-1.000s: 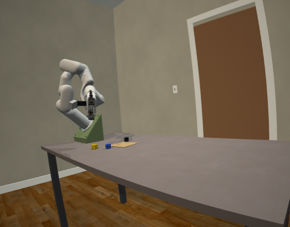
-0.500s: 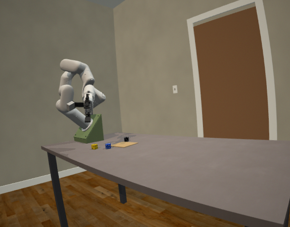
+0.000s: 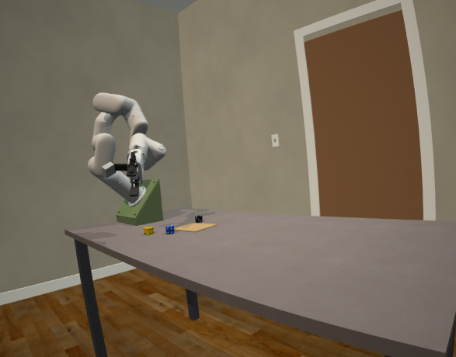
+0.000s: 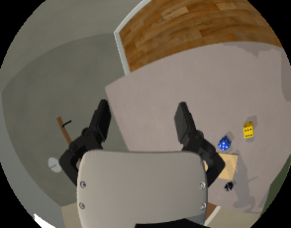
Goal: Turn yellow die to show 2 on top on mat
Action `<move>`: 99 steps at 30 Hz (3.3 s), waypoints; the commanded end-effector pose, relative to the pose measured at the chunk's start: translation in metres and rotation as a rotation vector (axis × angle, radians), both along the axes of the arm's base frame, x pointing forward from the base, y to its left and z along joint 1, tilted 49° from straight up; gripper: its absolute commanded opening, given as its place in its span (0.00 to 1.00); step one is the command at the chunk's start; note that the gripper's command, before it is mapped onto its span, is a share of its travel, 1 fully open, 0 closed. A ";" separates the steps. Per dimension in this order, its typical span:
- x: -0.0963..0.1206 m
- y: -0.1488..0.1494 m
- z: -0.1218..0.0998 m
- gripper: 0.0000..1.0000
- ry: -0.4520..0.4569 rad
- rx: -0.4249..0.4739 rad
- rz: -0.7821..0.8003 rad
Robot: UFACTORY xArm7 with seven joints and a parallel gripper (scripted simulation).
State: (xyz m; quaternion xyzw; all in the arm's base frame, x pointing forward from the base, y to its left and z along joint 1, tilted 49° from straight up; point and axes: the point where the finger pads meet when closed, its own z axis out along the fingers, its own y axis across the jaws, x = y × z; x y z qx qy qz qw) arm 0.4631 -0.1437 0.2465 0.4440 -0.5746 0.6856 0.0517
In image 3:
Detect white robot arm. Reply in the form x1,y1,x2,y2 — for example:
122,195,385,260
88,93,166,207

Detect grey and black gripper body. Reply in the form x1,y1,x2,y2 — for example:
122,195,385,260
127,149,147,184

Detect blue die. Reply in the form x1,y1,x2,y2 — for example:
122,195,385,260
165,225,175,234

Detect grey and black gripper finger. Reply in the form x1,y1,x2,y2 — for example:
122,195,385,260
127,152,138,177
130,176,139,196

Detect tan mat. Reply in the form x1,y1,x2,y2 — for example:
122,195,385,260
174,223,217,232

